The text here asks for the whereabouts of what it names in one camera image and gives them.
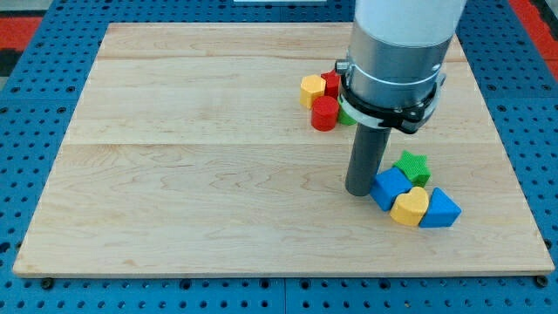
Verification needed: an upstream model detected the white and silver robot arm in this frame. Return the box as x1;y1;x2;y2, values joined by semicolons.
347;0;466;108

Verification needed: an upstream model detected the green block behind arm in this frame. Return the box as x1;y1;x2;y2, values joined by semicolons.
337;107;357;126

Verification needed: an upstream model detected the red cylinder block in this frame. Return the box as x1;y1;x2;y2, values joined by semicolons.
310;96;339;132

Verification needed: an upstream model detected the yellow hexagon block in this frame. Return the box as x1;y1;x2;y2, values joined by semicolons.
299;75;326;109

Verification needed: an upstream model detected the wooden board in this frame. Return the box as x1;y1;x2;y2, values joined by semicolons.
13;23;555;278

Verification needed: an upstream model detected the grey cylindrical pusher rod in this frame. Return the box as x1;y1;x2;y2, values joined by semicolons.
345;124;391;196

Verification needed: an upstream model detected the red star block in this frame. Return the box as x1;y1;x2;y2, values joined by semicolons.
320;70;340;99

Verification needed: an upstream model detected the blue cube block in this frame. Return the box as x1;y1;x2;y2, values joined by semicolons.
370;167;412;211

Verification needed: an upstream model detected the green star block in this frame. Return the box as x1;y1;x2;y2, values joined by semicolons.
393;150;431;188

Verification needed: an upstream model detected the yellow heart block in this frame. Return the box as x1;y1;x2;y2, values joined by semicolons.
390;187;430;226

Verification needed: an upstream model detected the blue triangle block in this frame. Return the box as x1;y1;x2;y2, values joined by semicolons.
419;188;462;228

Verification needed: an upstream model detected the black and white clamp ring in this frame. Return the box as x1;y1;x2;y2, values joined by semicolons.
335;58;447;135

